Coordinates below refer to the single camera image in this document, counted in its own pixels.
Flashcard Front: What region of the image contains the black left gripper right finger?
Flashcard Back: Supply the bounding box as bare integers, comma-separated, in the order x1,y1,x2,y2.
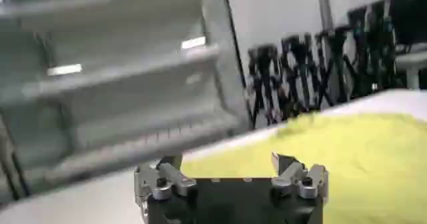
270,151,330,200

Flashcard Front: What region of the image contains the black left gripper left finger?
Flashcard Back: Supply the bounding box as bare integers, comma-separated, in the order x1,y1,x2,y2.
133,154,197,207

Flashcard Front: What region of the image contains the yellow cloth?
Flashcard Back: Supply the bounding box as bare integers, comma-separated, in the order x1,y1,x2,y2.
179,111,427,224

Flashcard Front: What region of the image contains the black tripod stands row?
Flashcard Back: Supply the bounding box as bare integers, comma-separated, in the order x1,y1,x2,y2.
246,0,406,128

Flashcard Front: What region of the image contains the grey metal shelf rack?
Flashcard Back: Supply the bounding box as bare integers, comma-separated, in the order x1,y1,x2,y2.
0,0,254,203

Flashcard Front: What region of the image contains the white desk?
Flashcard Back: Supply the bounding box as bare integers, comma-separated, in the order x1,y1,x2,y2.
393,43,427,91

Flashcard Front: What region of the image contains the black monitor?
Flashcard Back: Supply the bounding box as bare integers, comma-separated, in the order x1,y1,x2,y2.
346,0,427,48

